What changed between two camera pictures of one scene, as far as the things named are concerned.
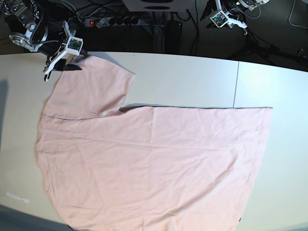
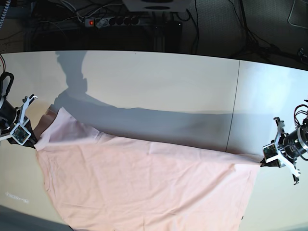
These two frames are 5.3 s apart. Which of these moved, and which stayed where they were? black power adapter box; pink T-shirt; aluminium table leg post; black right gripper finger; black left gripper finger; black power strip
Moved: black right gripper finger; pink T-shirt; black left gripper finger
Stayed: black power adapter box; aluminium table leg post; black power strip
